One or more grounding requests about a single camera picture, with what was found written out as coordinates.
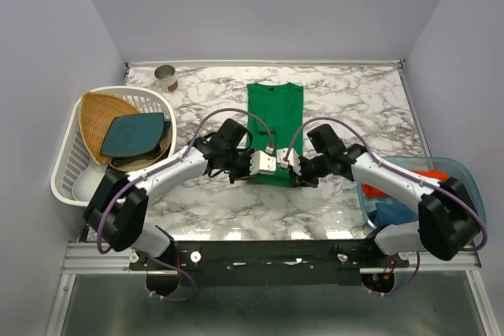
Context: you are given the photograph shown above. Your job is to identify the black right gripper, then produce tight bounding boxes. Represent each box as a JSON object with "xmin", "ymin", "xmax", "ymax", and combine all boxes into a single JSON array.
[{"xmin": 289, "ymin": 153, "xmax": 331, "ymax": 188}]

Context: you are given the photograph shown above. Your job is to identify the green t shirt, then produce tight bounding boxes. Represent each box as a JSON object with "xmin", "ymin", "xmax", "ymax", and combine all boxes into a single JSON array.
[{"xmin": 244, "ymin": 82, "xmax": 305, "ymax": 186}]

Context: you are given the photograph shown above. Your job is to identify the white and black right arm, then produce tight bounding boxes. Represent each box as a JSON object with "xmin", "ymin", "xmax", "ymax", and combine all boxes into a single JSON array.
[{"xmin": 277, "ymin": 124, "xmax": 487, "ymax": 267}]

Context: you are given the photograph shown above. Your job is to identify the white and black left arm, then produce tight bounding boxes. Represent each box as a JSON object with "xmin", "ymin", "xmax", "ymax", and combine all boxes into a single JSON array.
[{"xmin": 83, "ymin": 118, "xmax": 253, "ymax": 269}]

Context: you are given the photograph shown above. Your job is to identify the rolled orange t shirt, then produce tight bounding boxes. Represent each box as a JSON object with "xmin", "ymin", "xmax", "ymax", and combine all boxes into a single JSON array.
[{"xmin": 361, "ymin": 169, "xmax": 449, "ymax": 198}]

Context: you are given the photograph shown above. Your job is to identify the clear blue plastic bin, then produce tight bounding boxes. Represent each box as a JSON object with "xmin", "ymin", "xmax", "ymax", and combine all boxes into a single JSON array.
[{"xmin": 355, "ymin": 156, "xmax": 486, "ymax": 229}]

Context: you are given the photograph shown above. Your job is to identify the rolled blue t shirt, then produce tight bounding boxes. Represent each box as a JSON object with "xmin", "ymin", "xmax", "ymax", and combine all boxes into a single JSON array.
[{"xmin": 368, "ymin": 202, "xmax": 418, "ymax": 228}]

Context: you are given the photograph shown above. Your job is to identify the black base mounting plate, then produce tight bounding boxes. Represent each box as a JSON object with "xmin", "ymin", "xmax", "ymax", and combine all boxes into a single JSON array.
[{"xmin": 128, "ymin": 233, "xmax": 411, "ymax": 288}]

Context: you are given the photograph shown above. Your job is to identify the dark stacked bowls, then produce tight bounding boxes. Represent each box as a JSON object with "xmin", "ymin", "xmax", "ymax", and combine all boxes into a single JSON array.
[{"xmin": 108, "ymin": 130, "xmax": 172, "ymax": 172}]

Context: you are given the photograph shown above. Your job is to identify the dark teal plate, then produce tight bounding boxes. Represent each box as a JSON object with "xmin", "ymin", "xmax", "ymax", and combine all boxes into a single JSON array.
[{"xmin": 100, "ymin": 113, "xmax": 171, "ymax": 158}]

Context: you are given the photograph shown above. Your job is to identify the white table edge trim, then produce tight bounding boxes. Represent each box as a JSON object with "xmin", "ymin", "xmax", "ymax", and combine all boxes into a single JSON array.
[{"xmin": 126, "ymin": 60, "xmax": 403, "ymax": 68}]

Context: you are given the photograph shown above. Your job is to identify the metal cup with cork base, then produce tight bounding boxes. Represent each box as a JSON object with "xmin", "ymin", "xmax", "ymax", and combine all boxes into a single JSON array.
[{"xmin": 154, "ymin": 65, "xmax": 178, "ymax": 92}]

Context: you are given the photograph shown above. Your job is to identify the woven wicker tray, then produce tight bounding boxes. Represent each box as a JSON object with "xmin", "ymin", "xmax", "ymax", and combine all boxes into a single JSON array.
[{"xmin": 79, "ymin": 91, "xmax": 141, "ymax": 165}]

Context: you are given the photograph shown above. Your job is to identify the white bowl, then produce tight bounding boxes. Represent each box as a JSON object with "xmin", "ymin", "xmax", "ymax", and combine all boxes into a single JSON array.
[{"xmin": 72, "ymin": 162, "xmax": 107, "ymax": 202}]

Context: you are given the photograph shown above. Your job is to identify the white plastic laundry basket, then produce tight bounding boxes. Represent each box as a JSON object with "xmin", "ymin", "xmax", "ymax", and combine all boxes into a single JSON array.
[{"xmin": 50, "ymin": 86, "xmax": 177, "ymax": 208}]

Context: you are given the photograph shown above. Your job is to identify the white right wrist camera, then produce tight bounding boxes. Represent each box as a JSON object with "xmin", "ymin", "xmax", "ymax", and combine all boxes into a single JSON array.
[{"xmin": 276, "ymin": 148, "xmax": 301, "ymax": 175}]

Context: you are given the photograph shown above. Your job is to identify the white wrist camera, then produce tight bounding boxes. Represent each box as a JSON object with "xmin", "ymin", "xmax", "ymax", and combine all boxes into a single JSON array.
[
  {"xmin": 250, "ymin": 150, "xmax": 277, "ymax": 175},
  {"xmin": 276, "ymin": 148, "xmax": 301, "ymax": 175}
]

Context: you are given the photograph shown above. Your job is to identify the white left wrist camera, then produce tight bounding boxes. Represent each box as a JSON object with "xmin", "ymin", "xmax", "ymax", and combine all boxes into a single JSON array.
[{"xmin": 250, "ymin": 150, "xmax": 277, "ymax": 175}]

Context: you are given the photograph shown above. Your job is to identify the aluminium rail frame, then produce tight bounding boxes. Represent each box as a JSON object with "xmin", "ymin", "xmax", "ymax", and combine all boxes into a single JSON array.
[{"xmin": 46, "ymin": 242, "xmax": 501, "ymax": 335}]

